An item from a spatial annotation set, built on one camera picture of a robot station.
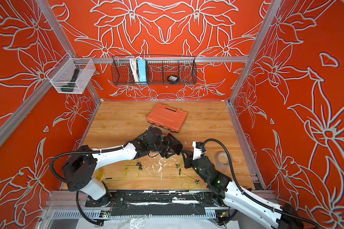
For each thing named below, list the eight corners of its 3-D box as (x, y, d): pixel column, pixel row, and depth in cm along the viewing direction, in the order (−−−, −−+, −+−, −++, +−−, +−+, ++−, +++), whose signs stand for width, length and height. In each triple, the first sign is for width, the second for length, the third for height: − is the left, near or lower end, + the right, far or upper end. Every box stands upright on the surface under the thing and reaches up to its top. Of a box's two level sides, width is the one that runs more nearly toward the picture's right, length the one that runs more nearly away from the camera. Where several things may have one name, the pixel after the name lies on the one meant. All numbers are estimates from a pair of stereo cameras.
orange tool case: (146, 122, 107) (145, 118, 103) (157, 106, 118) (157, 102, 114) (178, 134, 100) (178, 130, 96) (187, 116, 111) (188, 111, 107)
